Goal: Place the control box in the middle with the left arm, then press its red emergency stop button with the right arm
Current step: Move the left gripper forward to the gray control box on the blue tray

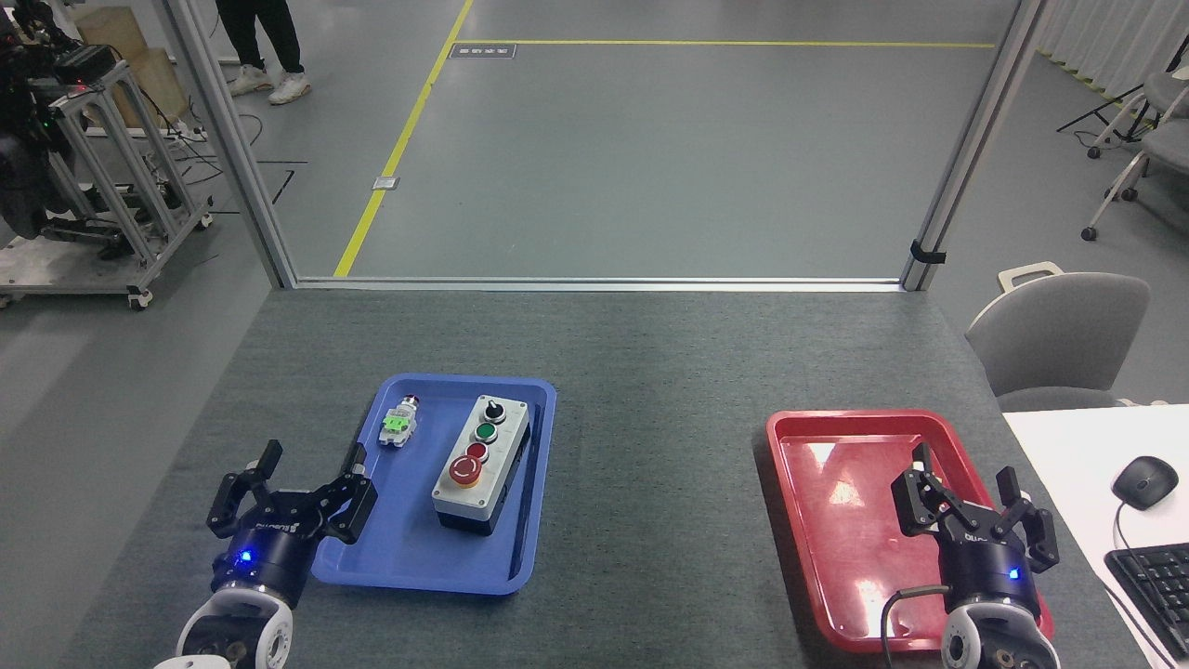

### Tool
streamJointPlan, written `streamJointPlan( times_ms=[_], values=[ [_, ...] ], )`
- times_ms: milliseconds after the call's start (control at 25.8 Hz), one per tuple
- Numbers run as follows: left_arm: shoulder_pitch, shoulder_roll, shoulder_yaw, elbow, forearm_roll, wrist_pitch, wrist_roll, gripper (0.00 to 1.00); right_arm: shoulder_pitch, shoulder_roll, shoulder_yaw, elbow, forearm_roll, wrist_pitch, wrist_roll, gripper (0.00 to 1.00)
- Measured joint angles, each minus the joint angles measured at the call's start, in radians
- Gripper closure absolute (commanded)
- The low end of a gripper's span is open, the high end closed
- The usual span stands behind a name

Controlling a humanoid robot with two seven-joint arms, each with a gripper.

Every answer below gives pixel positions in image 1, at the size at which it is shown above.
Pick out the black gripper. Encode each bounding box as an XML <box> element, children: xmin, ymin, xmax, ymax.
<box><xmin>892</xmin><ymin>443</ymin><xmax>1061</xmax><ymax>616</ymax></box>
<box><xmin>206</xmin><ymin>440</ymin><xmax>379</xmax><ymax>610</ymax></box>

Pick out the grey control box with buttons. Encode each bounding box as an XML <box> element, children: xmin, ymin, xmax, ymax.
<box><xmin>431</xmin><ymin>394</ymin><xmax>532</xmax><ymax>536</ymax></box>

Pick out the cardboard box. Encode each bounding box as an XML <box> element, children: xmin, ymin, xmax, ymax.
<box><xmin>73</xmin><ymin>6</ymin><xmax>192</xmax><ymax>133</ymax></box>

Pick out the white desk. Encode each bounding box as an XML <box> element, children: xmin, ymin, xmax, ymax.
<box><xmin>1001</xmin><ymin>403</ymin><xmax>1189</xmax><ymax>669</ymax></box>

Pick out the blue plastic tray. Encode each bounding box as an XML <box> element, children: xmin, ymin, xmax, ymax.
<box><xmin>310</xmin><ymin>373</ymin><xmax>558</xmax><ymax>597</ymax></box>

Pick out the red plastic tray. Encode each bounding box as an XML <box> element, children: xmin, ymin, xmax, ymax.
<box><xmin>765</xmin><ymin>409</ymin><xmax>1056</xmax><ymax>654</ymax></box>

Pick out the black computer mouse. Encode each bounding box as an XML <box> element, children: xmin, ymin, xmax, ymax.
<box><xmin>1112</xmin><ymin>455</ymin><xmax>1180</xmax><ymax>510</ymax></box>

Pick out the black keyboard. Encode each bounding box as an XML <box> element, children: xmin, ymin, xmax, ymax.
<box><xmin>1104</xmin><ymin>543</ymin><xmax>1189</xmax><ymax>663</ymax></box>

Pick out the grey office chair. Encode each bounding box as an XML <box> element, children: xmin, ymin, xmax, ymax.
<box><xmin>964</xmin><ymin>271</ymin><xmax>1153</xmax><ymax>413</ymax></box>

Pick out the grey chair with white legs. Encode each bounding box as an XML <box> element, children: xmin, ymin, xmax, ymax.
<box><xmin>1086</xmin><ymin>71</ymin><xmax>1189</xmax><ymax>160</ymax></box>
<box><xmin>1081</xmin><ymin>119</ymin><xmax>1189</xmax><ymax>243</ymax></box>

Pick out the black stand leg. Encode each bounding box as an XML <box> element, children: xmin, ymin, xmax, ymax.
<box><xmin>1055</xmin><ymin>82</ymin><xmax>1149</xmax><ymax>137</ymax></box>

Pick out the person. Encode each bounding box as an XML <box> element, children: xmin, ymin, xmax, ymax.
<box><xmin>215</xmin><ymin>0</ymin><xmax>313</xmax><ymax>106</ymax></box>

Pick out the dark equipment on cart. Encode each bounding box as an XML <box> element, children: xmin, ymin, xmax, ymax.
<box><xmin>0</xmin><ymin>0</ymin><xmax>120</xmax><ymax>239</ymax></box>

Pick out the white curtain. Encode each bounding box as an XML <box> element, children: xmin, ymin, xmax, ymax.
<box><xmin>1034</xmin><ymin>0</ymin><xmax>1189</xmax><ymax>105</ymax></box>

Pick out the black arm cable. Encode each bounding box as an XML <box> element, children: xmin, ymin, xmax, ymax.
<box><xmin>878</xmin><ymin>585</ymin><xmax>954</xmax><ymax>669</ymax></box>

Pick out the small green white push switch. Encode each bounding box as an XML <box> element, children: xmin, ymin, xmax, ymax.
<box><xmin>377</xmin><ymin>396</ymin><xmax>423</xmax><ymax>450</ymax></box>

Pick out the black mouse cable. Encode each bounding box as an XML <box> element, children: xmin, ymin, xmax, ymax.
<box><xmin>1112</xmin><ymin>502</ymin><xmax>1182</xmax><ymax>669</ymax></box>

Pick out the white handle frame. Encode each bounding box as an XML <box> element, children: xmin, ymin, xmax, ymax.
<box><xmin>997</xmin><ymin>261</ymin><xmax>1066</xmax><ymax>295</ymax></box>

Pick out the aluminium frame cart on wheels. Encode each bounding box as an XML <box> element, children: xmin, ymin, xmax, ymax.
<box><xmin>0</xmin><ymin>58</ymin><xmax>216</xmax><ymax>312</ymax></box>

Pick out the silver table rail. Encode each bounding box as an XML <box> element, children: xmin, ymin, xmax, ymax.
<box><xmin>294</xmin><ymin>275</ymin><xmax>908</xmax><ymax>294</ymax></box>

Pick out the black floor cable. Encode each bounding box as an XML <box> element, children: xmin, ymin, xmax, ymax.
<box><xmin>167</xmin><ymin>110</ymin><xmax>309</xmax><ymax>216</ymax></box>

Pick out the silver aluminium post with clamp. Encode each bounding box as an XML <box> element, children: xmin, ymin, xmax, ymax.
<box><xmin>898</xmin><ymin>0</ymin><xmax>1052</xmax><ymax>294</ymax></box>

